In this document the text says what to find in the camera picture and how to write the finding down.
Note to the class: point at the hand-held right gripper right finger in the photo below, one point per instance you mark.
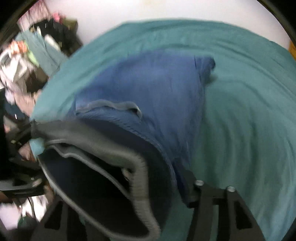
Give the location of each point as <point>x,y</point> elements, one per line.
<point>203,193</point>

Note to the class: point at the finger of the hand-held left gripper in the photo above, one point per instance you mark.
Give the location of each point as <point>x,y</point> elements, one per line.
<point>25,135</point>

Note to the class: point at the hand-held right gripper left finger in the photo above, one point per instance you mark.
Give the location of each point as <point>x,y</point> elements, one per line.
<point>69,220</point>

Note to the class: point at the blue denim shorts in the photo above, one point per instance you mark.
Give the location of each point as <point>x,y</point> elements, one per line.
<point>150,92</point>

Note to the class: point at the pile of clothes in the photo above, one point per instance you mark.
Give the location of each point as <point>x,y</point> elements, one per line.
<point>39,53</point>

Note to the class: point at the bed with teal sheet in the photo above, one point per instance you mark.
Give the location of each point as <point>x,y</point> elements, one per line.
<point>242,115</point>

